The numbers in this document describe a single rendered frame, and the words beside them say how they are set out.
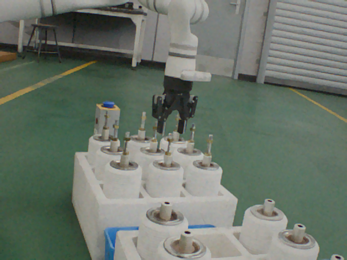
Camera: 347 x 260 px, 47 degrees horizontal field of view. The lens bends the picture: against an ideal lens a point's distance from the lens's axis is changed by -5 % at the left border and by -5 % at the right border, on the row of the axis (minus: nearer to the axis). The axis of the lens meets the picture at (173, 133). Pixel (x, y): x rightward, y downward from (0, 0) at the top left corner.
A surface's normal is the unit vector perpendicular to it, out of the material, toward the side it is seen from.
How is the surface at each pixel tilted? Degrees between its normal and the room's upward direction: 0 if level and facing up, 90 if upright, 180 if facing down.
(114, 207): 90
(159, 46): 90
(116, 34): 90
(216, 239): 90
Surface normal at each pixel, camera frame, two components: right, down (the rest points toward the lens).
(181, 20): -0.51, 0.43
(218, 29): -0.01, 0.25
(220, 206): 0.36, 0.29
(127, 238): 0.14, -0.96
